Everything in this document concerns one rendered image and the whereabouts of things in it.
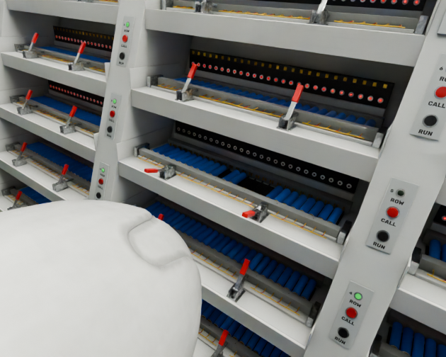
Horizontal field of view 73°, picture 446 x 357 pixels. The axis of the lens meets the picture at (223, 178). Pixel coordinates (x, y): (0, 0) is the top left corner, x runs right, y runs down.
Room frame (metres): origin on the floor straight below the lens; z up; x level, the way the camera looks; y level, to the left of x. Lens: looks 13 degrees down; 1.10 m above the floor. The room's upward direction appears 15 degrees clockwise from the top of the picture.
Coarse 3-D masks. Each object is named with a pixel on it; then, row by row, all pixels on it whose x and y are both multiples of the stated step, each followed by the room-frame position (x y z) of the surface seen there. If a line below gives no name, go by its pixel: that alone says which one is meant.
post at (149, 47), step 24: (120, 0) 0.84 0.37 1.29; (120, 24) 0.83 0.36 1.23; (144, 24) 0.80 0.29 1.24; (144, 48) 0.82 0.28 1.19; (168, 48) 0.89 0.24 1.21; (120, 72) 0.82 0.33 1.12; (120, 120) 0.80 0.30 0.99; (144, 120) 0.86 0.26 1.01; (168, 120) 0.95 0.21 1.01; (96, 168) 0.83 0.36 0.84; (120, 192) 0.82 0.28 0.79
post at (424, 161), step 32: (416, 64) 0.51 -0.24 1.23; (416, 96) 0.50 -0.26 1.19; (384, 160) 0.50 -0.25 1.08; (416, 160) 0.48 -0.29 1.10; (384, 192) 0.50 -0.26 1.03; (416, 224) 0.47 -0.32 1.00; (352, 256) 0.50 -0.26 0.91; (384, 256) 0.48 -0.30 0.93; (384, 288) 0.47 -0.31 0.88; (320, 320) 0.51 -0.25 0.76; (320, 352) 0.50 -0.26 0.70; (352, 352) 0.47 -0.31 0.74
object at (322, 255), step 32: (128, 160) 0.80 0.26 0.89; (256, 160) 0.80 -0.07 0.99; (160, 192) 0.73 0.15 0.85; (192, 192) 0.68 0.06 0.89; (224, 224) 0.64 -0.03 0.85; (256, 224) 0.59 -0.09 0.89; (288, 224) 0.60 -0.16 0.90; (352, 224) 0.63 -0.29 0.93; (288, 256) 0.56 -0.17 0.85; (320, 256) 0.53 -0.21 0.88
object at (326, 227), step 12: (144, 156) 0.82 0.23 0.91; (156, 156) 0.79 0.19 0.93; (180, 168) 0.75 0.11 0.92; (192, 168) 0.75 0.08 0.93; (192, 180) 0.72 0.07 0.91; (204, 180) 0.72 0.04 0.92; (216, 180) 0.70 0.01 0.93; (228, 192) 0.69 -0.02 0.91; (240, 192) 0.67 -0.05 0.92; (252, 192) 0.67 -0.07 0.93; (276, 204) 0.63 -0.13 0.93; (288, 216) 0.61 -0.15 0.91; (300, 216) 0.60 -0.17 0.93; (312, 216) 0.60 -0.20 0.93; (324, 228) 0.57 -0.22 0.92; (336, 228) 0.57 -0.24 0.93
